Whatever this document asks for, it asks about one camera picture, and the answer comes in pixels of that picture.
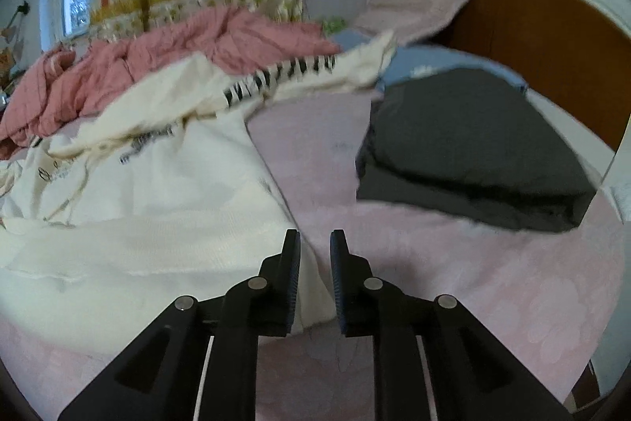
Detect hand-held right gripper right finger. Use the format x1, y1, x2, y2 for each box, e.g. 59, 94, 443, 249
329, 228, 573, 421

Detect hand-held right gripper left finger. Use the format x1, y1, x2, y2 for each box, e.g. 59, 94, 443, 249
58, 228, 301, 421

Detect cream printed hoodie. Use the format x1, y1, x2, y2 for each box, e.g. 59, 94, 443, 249
0, 30, 398, 338

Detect dark grey folded clothes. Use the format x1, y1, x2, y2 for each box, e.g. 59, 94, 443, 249
355, 67, 599, 234

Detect pink bed sheet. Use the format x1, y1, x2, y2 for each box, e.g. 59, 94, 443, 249
0, 95, 631, 421

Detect blue flower print pillow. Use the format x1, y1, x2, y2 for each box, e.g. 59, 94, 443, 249
330, 29, 528, 94

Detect pale pink pillow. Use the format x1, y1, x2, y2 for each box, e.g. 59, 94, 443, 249
352, 0, 473, 46

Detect pink checked quilt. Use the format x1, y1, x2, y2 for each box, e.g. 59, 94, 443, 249
0, 4, 343, 160

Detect white and wooden headboard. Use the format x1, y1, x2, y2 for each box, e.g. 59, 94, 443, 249
367, 0, 631, 185

